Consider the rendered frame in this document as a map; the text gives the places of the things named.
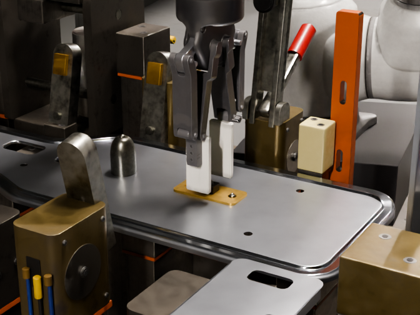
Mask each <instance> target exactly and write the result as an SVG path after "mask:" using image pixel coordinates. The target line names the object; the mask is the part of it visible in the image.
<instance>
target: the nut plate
mask: <svg viewBox="0 0 420 315"><path fill-rule="evenodd" d="M213 183H214V184H213V185H211V192H210V193H209V194H204V193H201V192H196V191H192V190H188V189H187V188H186V180H185V181H183V182H182V183H180V184H178V185H177V186H176V187H174V192H176V193H181V194H185V195H188V196H193V197H196V198H201V199H205V200H208V201H213V202H216V203H221V204H225V205H228V206H234V205H236V204H237V203H238V202H240V201H241V200H242V199H244V198H245V197H246V196H247V192H245V191H240V190H237V189H232V188H229V187H224V186H220V185H219V182H215V181H213ZM231 193H234V194H235V195H236V197H234V198H231V197H229V195H230V194H231Z"/></svg>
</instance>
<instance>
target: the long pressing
mask: <svg viewBox="0 0 420 315"><path fill-rule="evenodd" d="M117 136H120V134H107V135H100V136H89V137H90V138H91V139H92V140H93V142H94V143H95V145H96V147H97V152H98V155H99V161H100V165H101V171H102V176H103V179H104V185H105V189H106V195H107V201H108V204H109V210H110V213H111V219H112V225H113V228H114V231H116V232H118V233H122V234H126V235H129V236H133V237H135V238H139V239H143V240H147V241H151V242H153V243H157V244H161V245H164V246H168V247H170V248H174V249H178V250H182V251H186V252H188V253H192V254H196V255H199V256H203V257H205V258H209V259H213V260H216V261H220V262H223V263H227V264H229V263H231V262H232V261H233V260H235V259H249V260H252V261H256V262H259V263H263V264H267V265H270V266H274V267H277V268H281V269H285V270H288V271H292V272H295V273H299V274H303V275H305V276H310V277H312V278H316V279H319V280H321V281H322V283H328V282H330V281H333V280H335V279H337V278H339V258H340V256H341V254H342V253H343V252H344V251H345V250H346V249H347V248H348V247H349V246H350V245H351V244H352V243H353V242H354V241H355V240H356V239H357V238H358V237H359V236H360V235H361V234H362V233H363V232H364V231H365V230H366V228H367V227H368V226H369V225H370V224H371V223H376V224H381V225H384V226H388V225H389V224H390V223H391V221H392V220H393V219H394V217H395V205H394V203H393V200H392V199H391V198H390V197H389V196H387V195H386V194H384V193H382V192H379V191H376V190H373V189H368V188H365V187H359V186H354V185H351V184H346V183H342V182H337V181H332V180H328V179H323V178H320V177H314V176H309V175H306V174H301V173H297V172H292V171H287V170H283V169H278V168H275V167H269V166H264V165H261V164H256V163H253V162H247V161H242V160H238V159H233V177H232V178H231V179H229V178H226V177H221V176H216V175H213V174H212V175H211V179H212V180H213V181H215V182H218V183H219V185H220V186H224V187H227V188H232V189H237V190H240V191H245V192H247V196H246V197H245V198H244V199H242V200H241V201H240V202H238V203H237V204H236V205H234V206H228V205H225V204H221V203H218V202H213V201H208V200H205V199H201V198H198V197H193V196H188V195H185V194H181V193H178V192H174V187H176V186H177V185H178V184H180V183H182V182H183V181H185V180H186V148H185V147H180V146H175V145H171V144H166V143H163V142H157V141H152V140H148V139H144V138H140V137H135V136H130V135H125V136H129V137H130V138H131V139H132V141H133V143H134V145H135V148H136V171H137V173H136V174H134V175H132V176H128V177H118V176H114V175H112V174H111V159H110V149H111V144H112V141H113V140H114V138H115V137H117ZM65 139H66V138H55V137H47V136H43V135H39V134H34V133H31V132H26V131H22V130H18V129H13V128H10V127H5V126H0V193H1V194H2V195H3V196H4V197H5V198H7V199H8V200H10V201H12V202H14V203H18V204H22V205H24V206H28V207H31V208H35V209H36V208H38V207H39V206H42V205H43V204H45V203H47V202H48V201H50V200H52V199H54V198H56V197H58V196H59V195H61V194H66V188H65V185H64V180H63V175H62V172H61V167H60V164H59V162H57V160H59V159H58V154H57V148H58V145H59V144H60V143H62V142H63V141H64V140H65ZM16 143H19V144H25V145H28V146H32V147H36V148H41V149H43V151H40V152H38V153H36V154H24V153H21V152H16V151H12V150H9V149H5V147H7V146H10V145H12V144H16ZM22 164H27V166H21V165H22ZM297 190H302V191H304V192H296V191H297ZM244 233H252V235H251V236H245V235H244Z"/></svg>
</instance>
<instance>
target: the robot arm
mask: <svg viewBox="0 0 420 315"><path fill-rule="evenodd" d="M341 9H350V10H356V11H357V10H358V7H357V4H356V3H355V2H354V1H353V0H293V1H292V13H291V25H290V32H289V44H288V50H289V48H290V46H291V44H292V42H293V41H294V38H295V37H296V34H297V33H298V31H299V29H300V27H301V25H302V24H312V25H313V26H314V28H315V29H316V33H315V35H314V37H313V39H312V41H311V43H310V45H309V47H308V49H307V51H306V53H305V55H304V57H303V58H302V60H301V61H299V63H298V65H297V67H296V69H295V71H294V73H293V75H292V76H291V78H290V80H289V82H288V84H287V86H286V88H285V90H284V95H283V102H287V103H289V105H290V106H294V107H297V108H302V109H303V119H304V121H305V120H306V119H307V118H309V117H311V116H312V117H316V118H322V119H328V120H331V98H332V86H333V63H334V40H335V28H336V13H337V12H338V11H339V10H341ZM176 17H177V19H178V20H179V21H181V22H182V23H183V24H184V25H185V27H186V32H185V36H184V43H183V44H184V47H183V48H182V50H181V51H180V52H179V53H177V52H171V53H170V55H169V64H170V67H171V71H172V103H173V129H174V136H176V137H179V138H184V139H186V188H187V189H188V190H192V191H196V192H199V193H204V194H209V193H210V192H211V175H212V174H213V175H216V176H221V177H224V178H229V179H231V178H232V177H233V142H234V124H233V122H235V123H240V122H241V120H242V117H243V116H241V115H237V114H236V113H237V112H240V113H241V112H242V111H243V109H244V70H245V49H246V43H247V38H248V32H247V31H246V30H242V29H236V28H235V25H234V24H236V23H238V22H240V21H241V20H242V19H243V17H244V0H176ZM233 48H234V49H233ZM196 69H200V70H204V71H207V72H204V71H197V70H196ZM419 70H420V0H383V1H382V3H381V5H380V8H379V16H378V17H371V16H367V15H365V14H364V21H363V31H362V50H361V68H360V79H359V97H358V101H363V100H366V99H382V100H387V101H402V102H417V97H418V84H419ZM211 97H212V106H213V111H214V117H215V119H213V118H212V119H210V120H209V136H207V135H206V130H207V124H208V114H209V103H210V98H211ZM235 99H236V101H235ZM376 123H377V116H376V115H375V114H372V113H366V112H359V107H358V108H357V126H356V139H357V138H358V137H359V136H360V135H361V134H362V133H363V132H364V131H365V130H366V129H367V128H369V127H370V126H372V125H374V124H376Z"/></svg>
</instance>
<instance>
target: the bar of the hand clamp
mask: <svg viewBox="0 0 420 315"><path fill-rule="evenodd" d="M253 4H254V7H255V8H256V10H257V11H259V16H258V23H257V36H256V50H255V58H254V71H253V79H252V92H251V105H250V113H249V123H251V124H255V119H256V118H258V117H259V116H260V115H259V113H258V111H257V110H258V106H259V105H261V103H262V101H263V96H264V91H267V92H271V104H270V112H269V124H268V127H270V128H274V110H275V108H276V106H277V104H278V103H280V102H281V101H283V95H284V83H285V76H286V63H287V56H288V44H289V32H290V25H291V13H292V6H293V0H253Z"/></svg>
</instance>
